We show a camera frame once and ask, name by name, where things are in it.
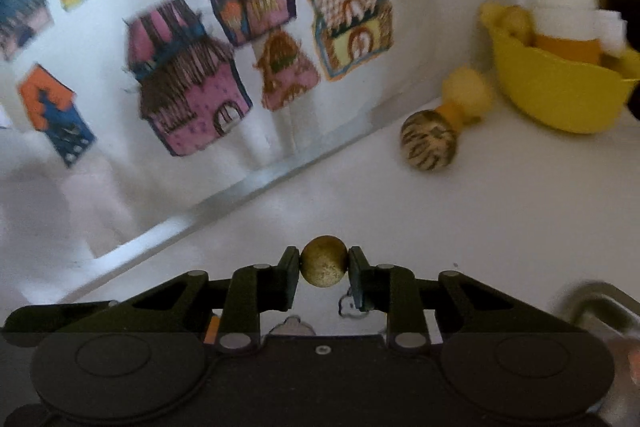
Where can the house drawings poster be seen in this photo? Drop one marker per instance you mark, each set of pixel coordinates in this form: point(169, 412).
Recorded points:
point(190, 72)

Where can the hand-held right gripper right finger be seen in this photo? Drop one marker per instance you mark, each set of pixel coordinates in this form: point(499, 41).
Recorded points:
point(356, 278)

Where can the white and orange cup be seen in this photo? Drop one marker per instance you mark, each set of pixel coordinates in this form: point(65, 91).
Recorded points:
point(560, 17)

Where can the metal tray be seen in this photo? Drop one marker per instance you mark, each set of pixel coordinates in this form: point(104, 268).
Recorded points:
point(595, 307)

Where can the white paper box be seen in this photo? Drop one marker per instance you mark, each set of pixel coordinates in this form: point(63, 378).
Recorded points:
point(611, 29)

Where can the small tan round fruit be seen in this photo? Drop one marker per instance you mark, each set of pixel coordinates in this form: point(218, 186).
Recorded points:
point(325, 262)

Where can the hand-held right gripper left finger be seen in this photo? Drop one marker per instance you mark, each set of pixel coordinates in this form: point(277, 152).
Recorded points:
point(292, 279)

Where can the yellow plastic bowl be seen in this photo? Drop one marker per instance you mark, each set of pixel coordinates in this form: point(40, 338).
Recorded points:
point(560, 92)

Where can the yellow round fruit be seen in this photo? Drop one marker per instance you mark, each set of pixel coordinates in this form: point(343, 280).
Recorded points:
point(467, 92)

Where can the brown striped round fruit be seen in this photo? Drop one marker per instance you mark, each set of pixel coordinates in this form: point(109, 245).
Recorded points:
point(427, 142)

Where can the orange tangerine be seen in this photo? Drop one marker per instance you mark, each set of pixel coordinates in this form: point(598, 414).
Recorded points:
point(212, 331)

